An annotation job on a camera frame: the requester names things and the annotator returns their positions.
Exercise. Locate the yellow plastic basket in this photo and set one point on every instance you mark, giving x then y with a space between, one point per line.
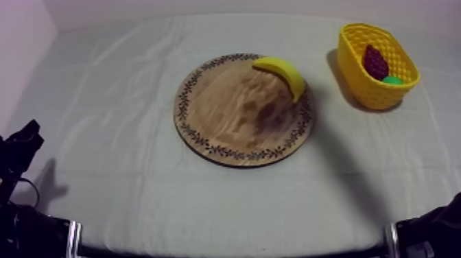
360 83

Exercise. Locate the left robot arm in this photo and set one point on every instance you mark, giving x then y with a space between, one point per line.
32 234

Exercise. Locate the green toy pear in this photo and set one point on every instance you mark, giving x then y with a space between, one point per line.
392 80

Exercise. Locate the silver metal bar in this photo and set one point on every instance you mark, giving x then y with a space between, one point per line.
74 239
392 240

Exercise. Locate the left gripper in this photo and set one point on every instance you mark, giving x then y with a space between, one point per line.
18 146

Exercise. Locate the purple toy grapes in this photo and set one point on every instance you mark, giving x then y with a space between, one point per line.
375 64

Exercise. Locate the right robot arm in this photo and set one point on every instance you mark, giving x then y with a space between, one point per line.
432 234

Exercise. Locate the yellow toy banana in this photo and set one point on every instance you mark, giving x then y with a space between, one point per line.
288 74

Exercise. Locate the round wooden board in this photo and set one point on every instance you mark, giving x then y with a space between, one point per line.
234 115

